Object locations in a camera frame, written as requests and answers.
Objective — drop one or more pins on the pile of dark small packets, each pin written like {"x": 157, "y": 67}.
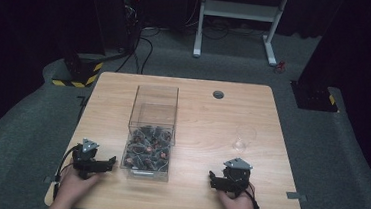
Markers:
{"x": 149, "y": 148}

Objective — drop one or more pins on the clear plastic box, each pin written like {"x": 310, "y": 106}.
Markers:
{"x": 154, "y": 115}

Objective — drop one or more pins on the person's left hand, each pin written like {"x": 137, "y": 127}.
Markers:
{"x": 74, "y": 187}

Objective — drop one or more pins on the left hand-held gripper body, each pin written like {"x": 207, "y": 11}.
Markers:
{"x": 85, "y": 162}

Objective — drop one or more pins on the white metal stand frame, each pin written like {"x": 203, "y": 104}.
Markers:
{"x": 237, "y": 11}

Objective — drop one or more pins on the clear drinking glass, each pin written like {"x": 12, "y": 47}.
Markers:
{"x": 244, "y": 137}

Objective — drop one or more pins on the grey tape strip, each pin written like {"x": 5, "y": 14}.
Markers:
{"x": 48, "y": 179}
{"x": 296, "y": 196}

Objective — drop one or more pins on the black stand yellow striped base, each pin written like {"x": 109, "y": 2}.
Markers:
{"x": 82, "y": 73}

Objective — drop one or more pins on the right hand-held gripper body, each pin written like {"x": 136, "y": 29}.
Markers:
{"x": 234, "y": 178}

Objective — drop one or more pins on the black stand square base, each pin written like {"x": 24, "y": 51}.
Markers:
{"x": 313, "y": 96}

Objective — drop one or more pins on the grey round table grommet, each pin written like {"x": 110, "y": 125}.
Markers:
{"x": 218, "y": 94}

